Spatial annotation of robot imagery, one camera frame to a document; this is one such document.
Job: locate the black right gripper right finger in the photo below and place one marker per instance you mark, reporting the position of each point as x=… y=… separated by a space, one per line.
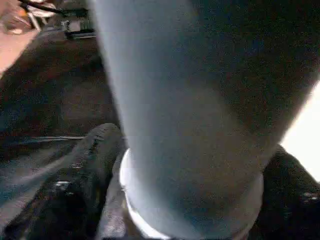
x=290 y=200

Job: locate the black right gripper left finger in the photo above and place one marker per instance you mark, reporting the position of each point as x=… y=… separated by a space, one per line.
x=70 y=190

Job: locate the white plastic table top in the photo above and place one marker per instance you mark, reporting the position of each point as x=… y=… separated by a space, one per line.
x=305 y=135

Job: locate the white plastic table leg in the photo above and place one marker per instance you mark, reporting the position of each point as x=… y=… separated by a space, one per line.
x=200 y=115

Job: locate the small white stool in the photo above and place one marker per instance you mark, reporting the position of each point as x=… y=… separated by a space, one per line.
x=37 y=12

